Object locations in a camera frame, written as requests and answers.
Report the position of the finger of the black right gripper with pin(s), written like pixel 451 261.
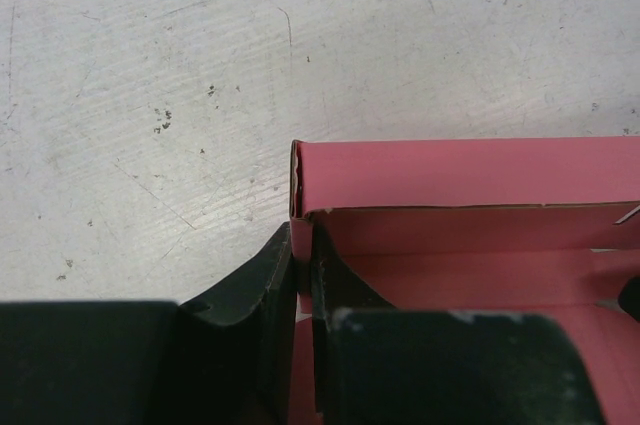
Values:
pixel 629 298

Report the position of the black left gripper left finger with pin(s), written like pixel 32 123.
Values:
pixel 222 357

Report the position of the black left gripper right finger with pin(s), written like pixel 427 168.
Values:
pixel 376 364

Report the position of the pink cardboard box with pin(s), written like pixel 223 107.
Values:
pixel 547 225

